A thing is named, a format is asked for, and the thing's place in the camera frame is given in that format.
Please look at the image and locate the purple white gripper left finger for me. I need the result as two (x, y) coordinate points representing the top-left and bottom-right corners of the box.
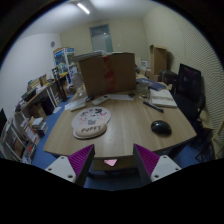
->
(46, 144), (95, 187)

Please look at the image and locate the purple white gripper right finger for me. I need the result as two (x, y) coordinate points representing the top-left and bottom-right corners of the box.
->
(133, 144), (180, 185)

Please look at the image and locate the black computer mouse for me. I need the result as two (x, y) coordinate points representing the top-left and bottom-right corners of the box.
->
(151, 120), (172, 135)

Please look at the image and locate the pink sticky note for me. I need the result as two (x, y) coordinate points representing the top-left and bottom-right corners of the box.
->
(104, 159), (117, 167)

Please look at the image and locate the black marker pen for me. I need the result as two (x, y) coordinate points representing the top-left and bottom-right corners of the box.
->
(143, 101), (164, 113)

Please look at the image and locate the wooden bookshelf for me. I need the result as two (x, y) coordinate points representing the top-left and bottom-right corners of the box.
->
(0, 76), (66, 164)

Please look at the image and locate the white keyboard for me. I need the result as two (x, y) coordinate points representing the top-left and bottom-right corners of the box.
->
(65, 99), (86, 110)

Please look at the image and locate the white open notebook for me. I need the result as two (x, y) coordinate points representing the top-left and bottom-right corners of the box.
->
(150, 89), (177, 107)

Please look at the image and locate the white remote control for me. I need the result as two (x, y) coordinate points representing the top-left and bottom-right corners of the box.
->
(92, 95), (110, 106)

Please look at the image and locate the blue book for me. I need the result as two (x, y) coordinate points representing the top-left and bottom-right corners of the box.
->
(149, 82), (166, 91)

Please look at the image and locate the black office chair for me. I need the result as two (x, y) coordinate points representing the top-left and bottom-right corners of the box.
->
(172, 64), (205, 123)

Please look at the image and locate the blue white display cabinet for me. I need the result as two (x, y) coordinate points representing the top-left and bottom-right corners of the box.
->
(53, 48), (75, 73)

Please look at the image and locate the large cardboard box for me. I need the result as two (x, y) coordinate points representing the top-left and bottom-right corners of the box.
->
(79, 53), (136, 96)

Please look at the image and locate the tall cardboard box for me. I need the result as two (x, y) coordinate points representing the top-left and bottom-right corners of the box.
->
(149, 45), (167, 75)

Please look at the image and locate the grey door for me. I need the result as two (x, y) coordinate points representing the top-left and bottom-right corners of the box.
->
(89, 24), (113, 52)

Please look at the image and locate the ceiling light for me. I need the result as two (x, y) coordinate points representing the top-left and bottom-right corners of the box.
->
(77, 3), (90, 15)

